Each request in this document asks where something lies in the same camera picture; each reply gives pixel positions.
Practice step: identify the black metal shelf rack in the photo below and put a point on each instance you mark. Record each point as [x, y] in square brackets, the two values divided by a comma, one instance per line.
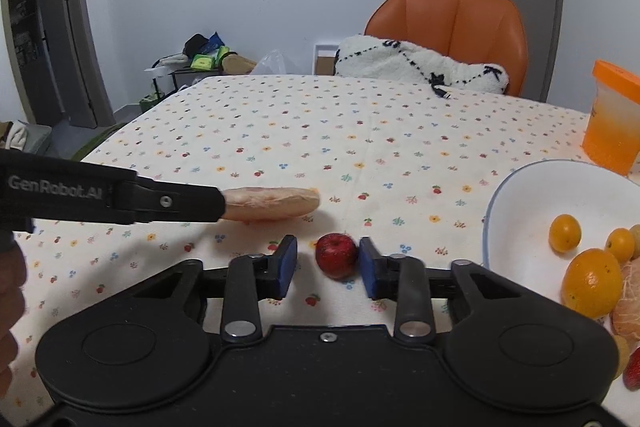
[171, 80]

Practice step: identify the green shopping bag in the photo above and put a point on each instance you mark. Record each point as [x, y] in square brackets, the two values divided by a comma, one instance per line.
[149, 101]

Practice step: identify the dark side doorway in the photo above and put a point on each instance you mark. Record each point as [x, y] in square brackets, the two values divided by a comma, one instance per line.
[54, 64]

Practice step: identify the white plate blue rim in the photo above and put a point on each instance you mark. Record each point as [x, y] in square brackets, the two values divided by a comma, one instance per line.
[519, 215]

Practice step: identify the orange lidded plastic cup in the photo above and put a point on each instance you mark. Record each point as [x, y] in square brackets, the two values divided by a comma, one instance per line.
[611, 138]

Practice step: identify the clear plastic bag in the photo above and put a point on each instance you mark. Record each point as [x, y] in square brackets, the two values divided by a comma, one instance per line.
[273, 63]

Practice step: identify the white framed cardboard box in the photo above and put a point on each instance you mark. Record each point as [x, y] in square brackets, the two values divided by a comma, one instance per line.
[324, 57]

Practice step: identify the green packets on shelf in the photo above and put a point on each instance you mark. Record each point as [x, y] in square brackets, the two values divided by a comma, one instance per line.
[205, 54]

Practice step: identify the orange leather chair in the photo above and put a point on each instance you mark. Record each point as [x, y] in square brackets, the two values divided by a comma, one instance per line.
[469, 31]

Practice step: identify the floral cream tablecloth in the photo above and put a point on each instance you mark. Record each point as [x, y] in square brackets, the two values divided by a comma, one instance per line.
[122, 322]

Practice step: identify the small yellow fruit in plate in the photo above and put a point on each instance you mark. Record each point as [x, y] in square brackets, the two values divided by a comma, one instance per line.
[623, 354]

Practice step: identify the small orange kumquat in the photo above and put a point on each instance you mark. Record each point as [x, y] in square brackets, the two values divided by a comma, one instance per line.
[620, 244]

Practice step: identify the small red fruit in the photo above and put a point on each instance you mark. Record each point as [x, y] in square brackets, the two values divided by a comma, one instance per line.
[631, 373]
[336, 255]

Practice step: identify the small red fruit by plate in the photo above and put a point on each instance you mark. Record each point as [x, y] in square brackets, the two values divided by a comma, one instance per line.
[631, 373]

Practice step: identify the white black fluffy cushion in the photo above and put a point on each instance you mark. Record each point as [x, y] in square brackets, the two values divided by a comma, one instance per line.
[369, 57]

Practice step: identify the large orange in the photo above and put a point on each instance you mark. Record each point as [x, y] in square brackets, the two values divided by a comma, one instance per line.
[592, 283]
[625, 317]

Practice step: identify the small yellow kumquat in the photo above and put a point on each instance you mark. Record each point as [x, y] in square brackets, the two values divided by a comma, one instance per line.
[564, 234]

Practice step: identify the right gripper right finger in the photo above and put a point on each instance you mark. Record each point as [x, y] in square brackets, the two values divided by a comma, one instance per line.
[403, 280]

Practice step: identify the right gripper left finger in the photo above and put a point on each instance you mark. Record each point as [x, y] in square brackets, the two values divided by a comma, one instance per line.
[251, 279]

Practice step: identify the person's left hand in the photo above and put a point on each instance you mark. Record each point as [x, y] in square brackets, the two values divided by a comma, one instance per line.
[13, 278]

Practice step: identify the greenish brown round fruit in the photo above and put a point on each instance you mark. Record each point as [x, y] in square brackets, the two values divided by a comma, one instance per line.
[635, 233]

